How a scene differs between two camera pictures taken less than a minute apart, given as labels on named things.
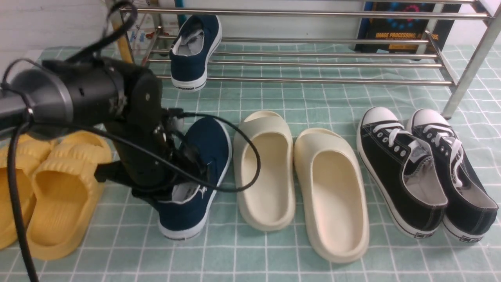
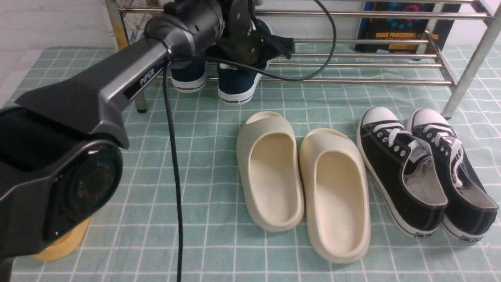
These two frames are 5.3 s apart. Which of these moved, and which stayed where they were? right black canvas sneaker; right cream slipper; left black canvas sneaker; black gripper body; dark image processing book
Moved: black gripper body
Stayed: left black canvas sneaker; right black canvas sneaker; right cream slipper; dark image processing book
